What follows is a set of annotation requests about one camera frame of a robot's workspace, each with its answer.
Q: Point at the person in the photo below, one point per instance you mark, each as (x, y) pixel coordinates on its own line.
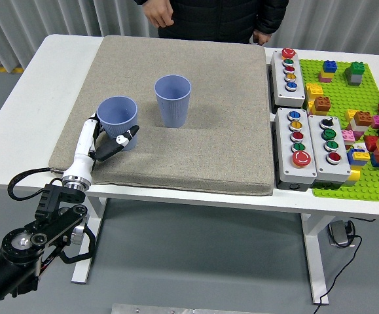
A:
(215, 19)

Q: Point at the red building block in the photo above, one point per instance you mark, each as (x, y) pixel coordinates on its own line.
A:
(370, 143)

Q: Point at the person's right hand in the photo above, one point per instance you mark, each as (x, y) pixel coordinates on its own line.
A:
(158, 13)

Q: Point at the grey power adapter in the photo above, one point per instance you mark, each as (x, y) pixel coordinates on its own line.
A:
(338, 233)

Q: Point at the brown building block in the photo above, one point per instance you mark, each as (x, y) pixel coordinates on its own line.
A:
(322, 104)
(363, 118)

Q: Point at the blue ribbed plastic cup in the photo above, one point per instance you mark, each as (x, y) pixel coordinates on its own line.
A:
(176, 108)
(117, 114)

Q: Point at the grey pleated curtain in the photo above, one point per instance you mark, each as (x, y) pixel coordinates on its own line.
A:
(28, 16)

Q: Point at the grey-brown fabric mat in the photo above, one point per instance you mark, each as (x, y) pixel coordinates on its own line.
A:
(209, 131)

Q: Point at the yellow building block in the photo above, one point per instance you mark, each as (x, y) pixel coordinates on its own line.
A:
(326, 74)
(350, 115)
(353, 176)
(314, 91)

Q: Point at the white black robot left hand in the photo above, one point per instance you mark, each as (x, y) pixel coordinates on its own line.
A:
(84, 147)

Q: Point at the grey five-button control box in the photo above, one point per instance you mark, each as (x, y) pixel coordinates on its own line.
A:
(289, 170)
(284, 95)

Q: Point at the pink building block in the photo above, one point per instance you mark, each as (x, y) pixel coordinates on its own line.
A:
(348, 135)
(325, 79)

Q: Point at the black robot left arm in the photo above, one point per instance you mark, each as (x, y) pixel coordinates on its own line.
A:
(55, 225)

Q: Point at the grey building block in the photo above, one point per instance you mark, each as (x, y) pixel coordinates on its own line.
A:
(356, 79)

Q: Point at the blue building block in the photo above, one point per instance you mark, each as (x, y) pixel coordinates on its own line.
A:
(353, 162)
(330, 66)

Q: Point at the magenta building block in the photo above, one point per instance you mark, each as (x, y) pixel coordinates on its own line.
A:
(378, 121)

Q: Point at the person's left hand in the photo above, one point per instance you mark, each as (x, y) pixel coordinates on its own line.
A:
(262, 37)

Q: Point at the grey four-button control box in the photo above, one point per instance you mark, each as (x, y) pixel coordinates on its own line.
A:
(320, 165)

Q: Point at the green building baseplate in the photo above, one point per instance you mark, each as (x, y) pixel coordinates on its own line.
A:
(339, 95)

